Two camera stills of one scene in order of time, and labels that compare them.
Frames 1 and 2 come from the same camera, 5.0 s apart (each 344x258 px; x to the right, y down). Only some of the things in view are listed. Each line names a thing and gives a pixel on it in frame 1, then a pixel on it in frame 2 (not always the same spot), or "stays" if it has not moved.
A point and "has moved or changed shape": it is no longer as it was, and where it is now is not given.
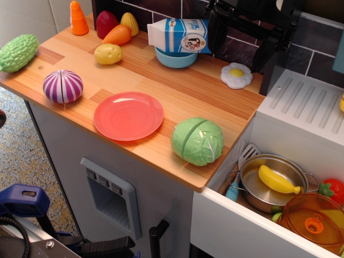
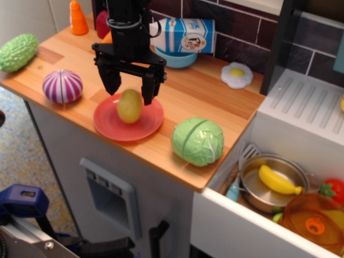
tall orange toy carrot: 79,24 stays
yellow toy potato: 108,54 has moved or changed shape
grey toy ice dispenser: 114,197 stays
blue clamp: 24,200 stays
